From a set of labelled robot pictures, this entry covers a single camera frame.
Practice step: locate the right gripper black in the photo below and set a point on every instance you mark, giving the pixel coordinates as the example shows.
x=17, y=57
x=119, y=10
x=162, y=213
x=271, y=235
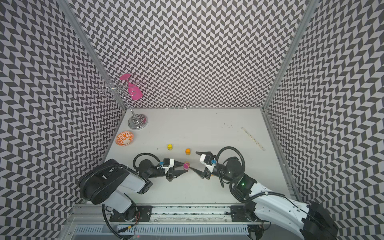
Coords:
x=202, y=175

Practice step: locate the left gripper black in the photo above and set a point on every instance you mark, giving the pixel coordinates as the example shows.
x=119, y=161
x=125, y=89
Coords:
x=176, y=173

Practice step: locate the pink paint jar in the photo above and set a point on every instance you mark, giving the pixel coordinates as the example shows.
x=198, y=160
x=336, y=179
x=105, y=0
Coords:
x=186, y=166

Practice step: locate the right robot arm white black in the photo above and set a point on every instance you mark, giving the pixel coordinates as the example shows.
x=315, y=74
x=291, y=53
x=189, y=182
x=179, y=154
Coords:
x=307, y=221

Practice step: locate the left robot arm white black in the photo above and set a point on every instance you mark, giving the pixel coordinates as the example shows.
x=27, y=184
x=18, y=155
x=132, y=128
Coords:
x=101, y=185

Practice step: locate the orange patterned ceramic bowl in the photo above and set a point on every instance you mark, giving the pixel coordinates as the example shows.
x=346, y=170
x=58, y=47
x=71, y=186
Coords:
x=124, y=138

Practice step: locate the chrome glass holder stand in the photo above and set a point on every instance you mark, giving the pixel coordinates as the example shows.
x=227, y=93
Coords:
x=136, y=121

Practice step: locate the pink plastic wine glass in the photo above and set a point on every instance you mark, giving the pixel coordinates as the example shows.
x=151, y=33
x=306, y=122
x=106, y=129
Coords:
x=134, y=91

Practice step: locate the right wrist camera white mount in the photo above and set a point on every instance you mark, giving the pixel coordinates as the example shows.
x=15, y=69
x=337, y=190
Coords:
x=208, y=161

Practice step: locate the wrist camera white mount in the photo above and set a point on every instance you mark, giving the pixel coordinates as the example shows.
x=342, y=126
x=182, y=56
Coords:
x=208, y=161
x=166, y=165

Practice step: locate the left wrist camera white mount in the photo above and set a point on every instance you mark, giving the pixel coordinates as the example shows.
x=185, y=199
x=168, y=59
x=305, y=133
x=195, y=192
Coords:
x=166, y=165

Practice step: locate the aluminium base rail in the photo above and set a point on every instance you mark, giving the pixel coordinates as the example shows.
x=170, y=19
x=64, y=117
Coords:
x=204, y=213

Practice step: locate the aluminium corner post right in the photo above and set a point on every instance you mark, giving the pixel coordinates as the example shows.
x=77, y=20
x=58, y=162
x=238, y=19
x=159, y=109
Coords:
x=303, y=24

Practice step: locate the aluminium corner post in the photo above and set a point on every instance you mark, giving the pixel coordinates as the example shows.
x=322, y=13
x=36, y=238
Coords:
x=303, y=24
x=72, y=19

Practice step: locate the aluminium corner post left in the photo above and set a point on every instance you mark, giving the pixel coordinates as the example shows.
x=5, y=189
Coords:
x=72, y=19

